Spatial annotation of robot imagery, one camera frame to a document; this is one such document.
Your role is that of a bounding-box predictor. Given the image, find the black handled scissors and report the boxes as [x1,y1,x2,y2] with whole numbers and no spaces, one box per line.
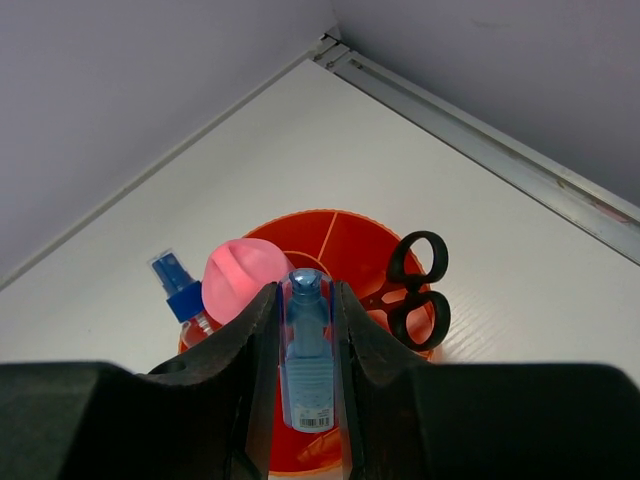
[360,231,451,352]

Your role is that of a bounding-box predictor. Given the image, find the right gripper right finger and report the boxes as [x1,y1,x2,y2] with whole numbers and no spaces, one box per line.
[334,282,639,479]

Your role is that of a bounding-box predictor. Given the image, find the orange highlighter pen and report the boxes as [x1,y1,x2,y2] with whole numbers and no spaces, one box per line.
[297,429,342,470]

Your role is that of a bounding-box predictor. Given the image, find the aluminium rail right edge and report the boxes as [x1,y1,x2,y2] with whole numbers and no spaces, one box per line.
[311,29,639,264]

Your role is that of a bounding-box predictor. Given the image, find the clear bottle blue cap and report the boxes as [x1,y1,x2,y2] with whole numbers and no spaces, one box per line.
[149,249,222,353]

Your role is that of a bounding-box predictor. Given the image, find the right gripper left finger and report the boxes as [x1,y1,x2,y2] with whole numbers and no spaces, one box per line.
[1,284,278,479]

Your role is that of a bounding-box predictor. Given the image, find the orange round organizer container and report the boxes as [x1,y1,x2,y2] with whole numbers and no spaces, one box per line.
[242,209,437,478]

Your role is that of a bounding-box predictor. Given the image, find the blue highlighter pen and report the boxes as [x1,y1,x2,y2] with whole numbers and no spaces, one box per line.
[277,268,335,434]

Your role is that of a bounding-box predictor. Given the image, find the pink capped glue bottle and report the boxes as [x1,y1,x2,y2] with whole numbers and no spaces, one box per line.
[202,238,295,325]

